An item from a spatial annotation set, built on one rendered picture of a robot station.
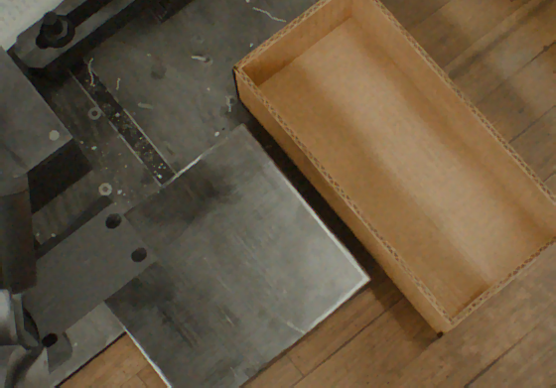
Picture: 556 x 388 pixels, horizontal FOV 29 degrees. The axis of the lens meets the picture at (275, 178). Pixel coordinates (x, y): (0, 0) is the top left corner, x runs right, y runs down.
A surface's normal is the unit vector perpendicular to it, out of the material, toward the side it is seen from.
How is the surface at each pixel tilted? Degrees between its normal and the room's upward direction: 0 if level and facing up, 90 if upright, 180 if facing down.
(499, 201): 0
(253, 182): 0
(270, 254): 0
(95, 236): 29
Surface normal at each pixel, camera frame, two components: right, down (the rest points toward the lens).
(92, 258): 0.30, 0.11
